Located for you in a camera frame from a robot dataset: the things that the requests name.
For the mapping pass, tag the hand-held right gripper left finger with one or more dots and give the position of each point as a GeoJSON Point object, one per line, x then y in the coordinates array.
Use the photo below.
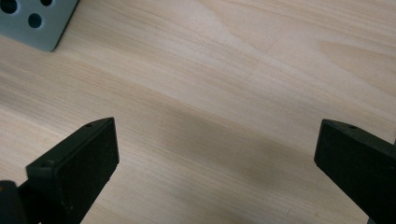
{"type": "Point", "coordinates": [74, 168]}

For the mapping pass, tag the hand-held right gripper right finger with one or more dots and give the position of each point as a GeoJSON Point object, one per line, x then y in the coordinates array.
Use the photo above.
{"type": "Point", "coordinates": [358, 161]}

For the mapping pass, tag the grey block with round holes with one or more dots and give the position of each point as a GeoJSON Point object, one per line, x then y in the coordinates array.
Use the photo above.
{"type": "Point", "coordinates": [46, 31]}

